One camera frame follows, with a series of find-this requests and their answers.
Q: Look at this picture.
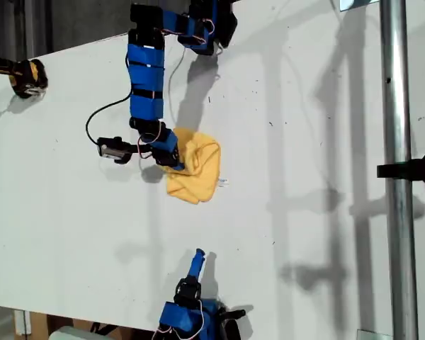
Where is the yellow microfibre towel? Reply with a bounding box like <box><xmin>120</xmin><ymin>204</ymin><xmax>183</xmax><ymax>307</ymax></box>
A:
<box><xmin>162</xmin><ymin>127</ymin><xmax>232</xmax><ymax>205</ymax></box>

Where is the white plastic container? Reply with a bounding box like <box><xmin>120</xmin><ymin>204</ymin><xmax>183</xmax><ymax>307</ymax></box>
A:
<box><xmin>49</xmin><ymin>325</ymin><xmax>101</xmax><ymax>340</ymax></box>

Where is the brown cardboard box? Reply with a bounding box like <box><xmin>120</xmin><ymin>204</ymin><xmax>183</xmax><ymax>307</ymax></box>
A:
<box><xmin>30</xmin><ymin>311</ymin><xmax>128</xmax><ymax>340</ymax></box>

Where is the white table leg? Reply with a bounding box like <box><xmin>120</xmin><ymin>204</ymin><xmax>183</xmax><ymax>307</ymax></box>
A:
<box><xmin>13</xmin><ymin>310</ymin><xmax>32</xmax><ymax>336</ymax></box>

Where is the black clamp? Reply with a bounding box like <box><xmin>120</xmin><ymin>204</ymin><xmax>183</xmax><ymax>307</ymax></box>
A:
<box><xmin>376</xmin><ymin>150</ymin><xmax>425</xmax><ymax>188</ymax></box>

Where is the red white servo wire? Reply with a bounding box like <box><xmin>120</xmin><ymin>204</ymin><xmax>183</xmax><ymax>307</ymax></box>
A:
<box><xmin>137</xmin><ymin>122</ymin><xmax>164</xmax><ymax>161</ymax></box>
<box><xmin>153</xmin><ymin>300</ymin><xmax>205</xmax><ymax>336</ymax></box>

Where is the short black camera stalk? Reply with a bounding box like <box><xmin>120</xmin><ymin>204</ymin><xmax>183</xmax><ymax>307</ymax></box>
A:
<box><xmin>122</xmin><ymin>141</ymin><xmax>145</xmax><ymax>157</ymax></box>

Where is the black silver camera box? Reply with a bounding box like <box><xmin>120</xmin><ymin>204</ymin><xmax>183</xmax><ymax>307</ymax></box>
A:
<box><xmin>96</xmin><ymin>136</ymin><xmax>129</xmax><ymax>165</ymax></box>

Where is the thin white cable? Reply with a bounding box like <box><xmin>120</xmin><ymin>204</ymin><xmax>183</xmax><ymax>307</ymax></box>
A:
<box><xmin>165</xmin><ymin>45</ymin><xmax>223</xmax><ymax>118</ymax></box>

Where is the black camera cable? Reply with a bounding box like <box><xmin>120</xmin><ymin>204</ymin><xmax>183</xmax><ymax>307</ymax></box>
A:
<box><xmin>85</xmin><ymin>93</ymin><xmax>132</xmax><ymax>145</ymax></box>

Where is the steel post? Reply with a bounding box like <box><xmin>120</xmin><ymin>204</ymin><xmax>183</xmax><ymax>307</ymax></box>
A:
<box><xmin>378</xmin><ymin>0</ymin><xmax>421</xmax><ymax>340</ymax></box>

